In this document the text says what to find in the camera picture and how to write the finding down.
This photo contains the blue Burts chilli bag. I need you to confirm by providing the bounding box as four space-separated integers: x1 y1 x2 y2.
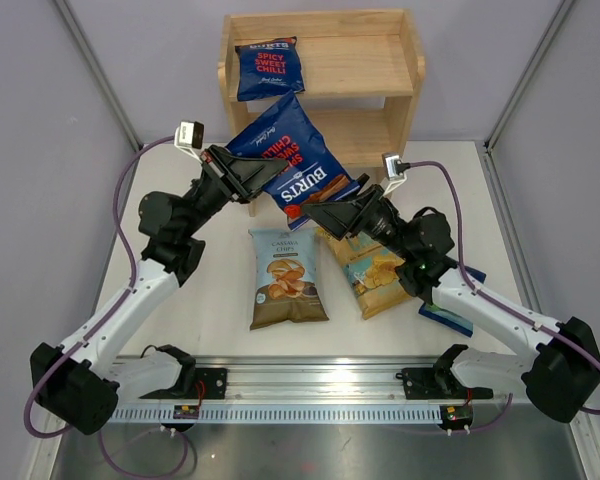
226 92 360 230
235 36 305 102

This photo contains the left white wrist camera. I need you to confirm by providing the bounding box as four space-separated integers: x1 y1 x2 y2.
173 120 204 163

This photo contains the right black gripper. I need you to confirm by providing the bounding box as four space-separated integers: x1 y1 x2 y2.
303 174 415 262

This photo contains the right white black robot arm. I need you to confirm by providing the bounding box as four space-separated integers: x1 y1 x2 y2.
302 185 600 423

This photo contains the aluminium frame post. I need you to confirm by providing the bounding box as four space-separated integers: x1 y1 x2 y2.
51 0 142 151
483 0 579 154

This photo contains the light blue cassava chips bag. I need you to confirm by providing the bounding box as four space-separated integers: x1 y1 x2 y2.
249 228 328 330

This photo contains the wooden two-tier shelf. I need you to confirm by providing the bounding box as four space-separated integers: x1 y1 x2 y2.
217 8 427 218

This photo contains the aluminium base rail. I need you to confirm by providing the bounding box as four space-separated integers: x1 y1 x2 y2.
47 355 591 426

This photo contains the yellow kettle chips bag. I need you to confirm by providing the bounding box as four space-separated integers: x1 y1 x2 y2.
316 227 411 320

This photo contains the right aluminium frame post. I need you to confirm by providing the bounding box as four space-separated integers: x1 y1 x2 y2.
483 0 579 154

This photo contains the left aluminium frame post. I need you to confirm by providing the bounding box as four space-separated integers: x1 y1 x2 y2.
51 0 142 151

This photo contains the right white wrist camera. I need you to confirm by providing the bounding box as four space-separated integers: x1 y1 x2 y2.
382 152 410 198

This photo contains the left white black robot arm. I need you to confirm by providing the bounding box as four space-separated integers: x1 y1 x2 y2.
23 145 287 438

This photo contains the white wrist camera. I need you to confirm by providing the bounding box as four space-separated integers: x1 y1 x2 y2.
382 152 410 198
173 120 204 163

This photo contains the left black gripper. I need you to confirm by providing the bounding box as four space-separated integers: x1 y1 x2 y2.
180 145 289 238

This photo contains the blue green Burts vinegar bag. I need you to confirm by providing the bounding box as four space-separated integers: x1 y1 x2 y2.
418 267 487 338

